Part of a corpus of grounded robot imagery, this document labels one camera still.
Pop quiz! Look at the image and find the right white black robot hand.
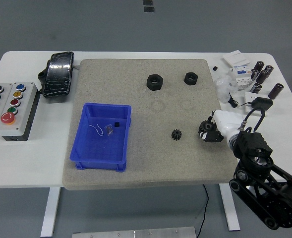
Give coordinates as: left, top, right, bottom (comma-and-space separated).
198, 110, 245, 143

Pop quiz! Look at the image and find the large black gear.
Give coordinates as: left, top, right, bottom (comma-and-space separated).
198, 119, 213, 137

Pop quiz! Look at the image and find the small black gear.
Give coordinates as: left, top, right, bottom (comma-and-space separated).
171, 129, 183, 141

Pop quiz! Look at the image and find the small black hex nut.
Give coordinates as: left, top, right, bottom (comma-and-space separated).
184, 71, 199, 86

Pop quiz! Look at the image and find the large black hex nut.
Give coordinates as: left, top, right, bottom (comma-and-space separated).
146, 73, 165, 91

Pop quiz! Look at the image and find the blue plastic box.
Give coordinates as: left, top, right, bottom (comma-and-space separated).
69, 102, 132, 173

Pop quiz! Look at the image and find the grey control box emergency stop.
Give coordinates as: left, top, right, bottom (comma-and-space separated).
0, 82, 41, 142

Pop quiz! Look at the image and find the white square plate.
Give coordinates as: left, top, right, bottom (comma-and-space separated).
244, 91, 267, 117

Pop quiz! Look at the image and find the clear plastic bag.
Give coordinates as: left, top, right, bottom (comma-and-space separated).
214, 75, 238, 104

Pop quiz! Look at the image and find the black power adapter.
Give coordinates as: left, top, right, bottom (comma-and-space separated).
251, 97, 273, 111

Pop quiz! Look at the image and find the white blue circuit breaker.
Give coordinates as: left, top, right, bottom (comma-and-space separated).
229, 64, 253, 91

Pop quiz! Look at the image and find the grey-brown mat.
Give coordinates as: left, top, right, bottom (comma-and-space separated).
62, 58, 240, 191

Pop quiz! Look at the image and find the white table leg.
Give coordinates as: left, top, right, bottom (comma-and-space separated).
219, 183, 241, 232
40, 187, 61, 238

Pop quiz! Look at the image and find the small clear bag of screws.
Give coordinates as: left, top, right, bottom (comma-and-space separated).
104, 123, 115, 136

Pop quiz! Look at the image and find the black device wrapped in film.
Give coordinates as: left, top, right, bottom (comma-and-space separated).
41, 51, 75, 98

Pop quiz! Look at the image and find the black adapter cord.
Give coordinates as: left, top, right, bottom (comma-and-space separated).
228, 92, 253, 108

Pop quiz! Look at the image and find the white switch panel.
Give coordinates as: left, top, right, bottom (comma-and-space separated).
222, 50, 251, 66

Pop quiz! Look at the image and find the black cable under table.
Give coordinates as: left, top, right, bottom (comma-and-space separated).
197, 184, 209, 238

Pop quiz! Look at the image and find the white string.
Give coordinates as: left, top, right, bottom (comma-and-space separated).
89, 122, 104, 136

